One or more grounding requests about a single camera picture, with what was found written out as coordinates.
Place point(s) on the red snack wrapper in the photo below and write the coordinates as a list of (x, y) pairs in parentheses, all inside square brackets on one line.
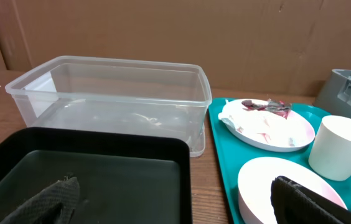
[(276, 107)]

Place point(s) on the cream cup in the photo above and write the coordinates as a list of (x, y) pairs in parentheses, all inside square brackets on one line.
[(330, 155)]

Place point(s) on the black tray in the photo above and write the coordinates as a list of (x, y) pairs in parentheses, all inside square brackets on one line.
[(123, 178)]

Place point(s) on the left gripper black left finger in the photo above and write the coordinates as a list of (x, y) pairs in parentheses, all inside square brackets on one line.
[(55, 204)]

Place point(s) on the grey dishwasher rack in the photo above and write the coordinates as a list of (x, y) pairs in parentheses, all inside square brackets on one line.
[(335, 95)]

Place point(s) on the pink plate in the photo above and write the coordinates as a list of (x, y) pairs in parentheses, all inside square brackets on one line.
[(308, 133)]

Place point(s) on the teal serving tray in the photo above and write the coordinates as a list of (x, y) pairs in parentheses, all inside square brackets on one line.
[(233, 153)]

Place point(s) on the white napkin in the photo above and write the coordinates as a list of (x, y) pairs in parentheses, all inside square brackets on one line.
[(274, 129)]

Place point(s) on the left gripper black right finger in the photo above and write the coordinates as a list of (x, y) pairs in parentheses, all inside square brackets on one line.
[(295, 204)]

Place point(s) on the pink bowl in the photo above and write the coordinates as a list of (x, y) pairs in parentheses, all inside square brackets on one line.
[(254, 186)]

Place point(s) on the clear plastic bin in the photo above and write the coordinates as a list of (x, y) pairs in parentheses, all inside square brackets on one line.
[(116, 96)]

